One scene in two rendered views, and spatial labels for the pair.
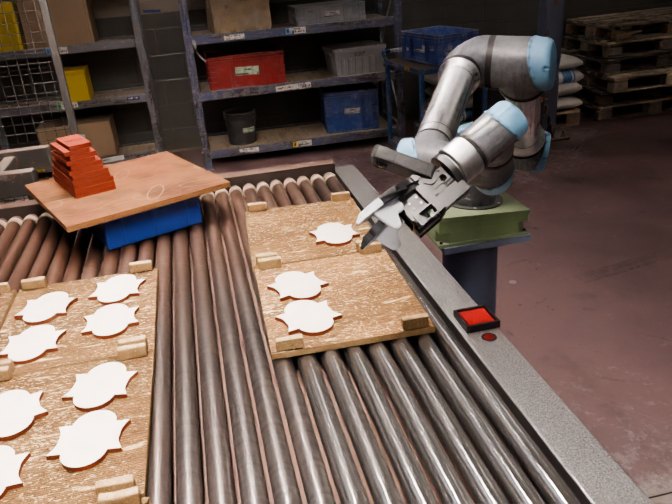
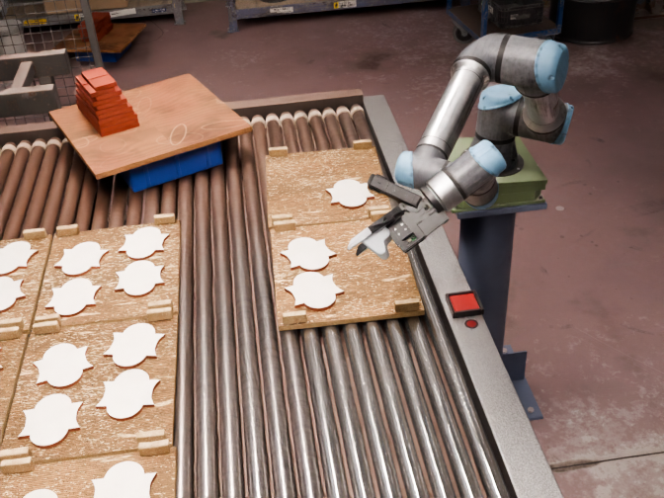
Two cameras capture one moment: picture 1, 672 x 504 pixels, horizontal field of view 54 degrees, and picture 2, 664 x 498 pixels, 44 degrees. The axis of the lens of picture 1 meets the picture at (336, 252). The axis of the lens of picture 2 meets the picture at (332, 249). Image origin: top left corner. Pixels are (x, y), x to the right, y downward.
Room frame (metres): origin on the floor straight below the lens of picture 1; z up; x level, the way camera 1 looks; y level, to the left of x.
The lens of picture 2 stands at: (-0.32, -0.13, 2.20)
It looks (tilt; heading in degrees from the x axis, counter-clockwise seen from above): 36 degrees down; 5
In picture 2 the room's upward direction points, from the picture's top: 4 degrees counter-clockwise
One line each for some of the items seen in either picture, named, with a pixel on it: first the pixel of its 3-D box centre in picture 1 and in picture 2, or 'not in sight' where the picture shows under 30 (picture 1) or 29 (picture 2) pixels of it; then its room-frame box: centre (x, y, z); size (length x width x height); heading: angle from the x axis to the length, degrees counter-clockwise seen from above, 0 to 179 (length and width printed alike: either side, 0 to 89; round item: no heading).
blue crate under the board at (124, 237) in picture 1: (137, 208); (159, 145); (1.96, 0.62, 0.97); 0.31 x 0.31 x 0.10; 34
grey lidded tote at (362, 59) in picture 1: (354, 58); not in sight; (6.02, -0.30, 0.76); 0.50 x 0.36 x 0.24; 107
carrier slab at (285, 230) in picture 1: (308, 231); (325, 186); (1.77, 0.08, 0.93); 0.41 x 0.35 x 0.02; 8
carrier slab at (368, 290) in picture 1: (335, 297); (342, 269); (1.36, 0.01, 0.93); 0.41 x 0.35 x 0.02; 9
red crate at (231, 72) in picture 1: (244, 67); not in sight; (5.87, 0.67, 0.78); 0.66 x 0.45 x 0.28; 101
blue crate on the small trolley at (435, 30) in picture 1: (438, 45); not in sight; (5.01, -0.88, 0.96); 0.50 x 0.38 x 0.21; 26
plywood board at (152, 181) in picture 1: (124, 185); (147, 121); (2.01, 0.66, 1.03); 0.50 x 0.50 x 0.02; 34
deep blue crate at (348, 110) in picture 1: (348, 106); not in sight; (6.06, -0.22, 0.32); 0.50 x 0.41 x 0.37; 97
